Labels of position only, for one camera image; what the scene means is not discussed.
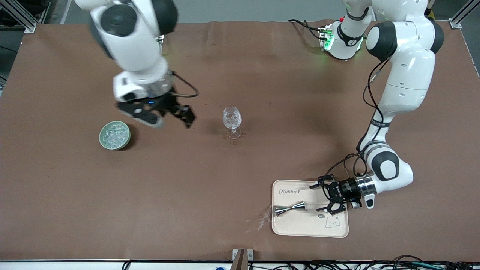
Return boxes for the steel double jigger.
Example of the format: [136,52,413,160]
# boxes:
[274,201,306,217]

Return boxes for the clear stemmed wine glass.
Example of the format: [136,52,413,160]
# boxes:
[222,106,246,140]

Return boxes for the pile of clear ice cubes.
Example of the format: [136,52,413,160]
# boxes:
[103,123,128,147]

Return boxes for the cream rabbit print tray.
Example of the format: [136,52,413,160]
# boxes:
[272,180,349,238]

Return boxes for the brown table cover sheet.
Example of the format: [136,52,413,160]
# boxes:
[0,19,480,262]

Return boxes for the round green bowl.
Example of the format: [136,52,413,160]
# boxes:
[99,121,131,151]

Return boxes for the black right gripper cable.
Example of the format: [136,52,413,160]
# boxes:
[171,70,199,99]

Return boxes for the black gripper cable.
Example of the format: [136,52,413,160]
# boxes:
[329,60,390,181]
[171,70,199,99]

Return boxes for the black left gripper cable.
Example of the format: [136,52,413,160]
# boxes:
[329,60,390,181]

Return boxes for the black cable bundle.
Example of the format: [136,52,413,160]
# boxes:
[300,255,480,270]

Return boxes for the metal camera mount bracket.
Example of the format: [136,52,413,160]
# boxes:
[232,249,254,270]

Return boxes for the black arm base cable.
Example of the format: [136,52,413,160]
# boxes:
[288,19,324,40]

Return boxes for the aluminium frame profile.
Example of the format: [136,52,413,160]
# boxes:
[449,0,480,30]
[0,0,38,33]

